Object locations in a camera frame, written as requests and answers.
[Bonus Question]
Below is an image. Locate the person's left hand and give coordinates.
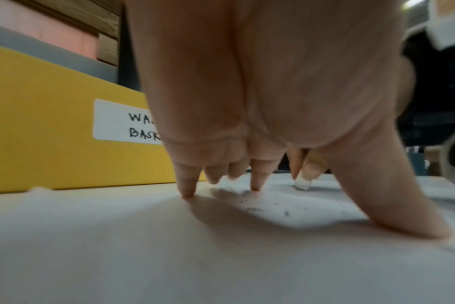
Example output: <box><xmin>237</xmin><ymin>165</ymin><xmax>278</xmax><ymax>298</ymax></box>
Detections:
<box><xmin>123</xmin><ymin>0</ymin><xmax>454</xmax><ymax>240</ymax></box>

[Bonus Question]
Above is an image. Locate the person's right hand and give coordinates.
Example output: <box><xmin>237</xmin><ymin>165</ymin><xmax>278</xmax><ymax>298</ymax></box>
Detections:
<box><xmin>286</xmin><ymin>147</ymin><xmax>330</xmax><ymax>191</ymax></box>

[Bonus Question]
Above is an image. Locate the white cloth sheet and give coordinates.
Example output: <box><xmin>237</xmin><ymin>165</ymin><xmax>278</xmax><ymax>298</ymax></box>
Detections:
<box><xmin>0</xmin><ymin>171</ymin><xmax>455</xmax><ymax>304</ymax></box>

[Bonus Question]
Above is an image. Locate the clear tape roll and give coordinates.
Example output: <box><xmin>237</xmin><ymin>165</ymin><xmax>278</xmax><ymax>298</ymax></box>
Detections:
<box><xmin>425</xmin><ymin>123</ymin><xmax>455</xmax><ymax>182</ymax></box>

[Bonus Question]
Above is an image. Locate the black machine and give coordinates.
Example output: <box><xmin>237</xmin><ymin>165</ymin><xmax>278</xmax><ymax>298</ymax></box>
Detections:
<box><xmin>395</xmin><ymin>29</ymin><xmax>455</xmax><ymax>148</ymax></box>

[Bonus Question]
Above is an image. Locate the white box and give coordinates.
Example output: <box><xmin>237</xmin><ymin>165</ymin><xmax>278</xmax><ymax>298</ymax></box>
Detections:
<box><xmin>403</xmin><ymin>0</ymin><xmax>455</xmax><ymax>52</ymax></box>

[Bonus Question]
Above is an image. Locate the wooden shelf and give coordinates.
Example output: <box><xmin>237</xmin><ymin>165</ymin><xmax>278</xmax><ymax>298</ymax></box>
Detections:
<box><xmin>19</xmin><ymin>0</ymin><xmax>124</xmax><ymax>66</ymax></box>

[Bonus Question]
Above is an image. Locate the yellow labelled storage bin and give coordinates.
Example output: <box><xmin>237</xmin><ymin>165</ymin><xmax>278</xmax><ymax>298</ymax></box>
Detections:
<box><xmin>0</xmin><ymin>44</ymin><xmax>208</xmax><ymax>195</ymax></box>

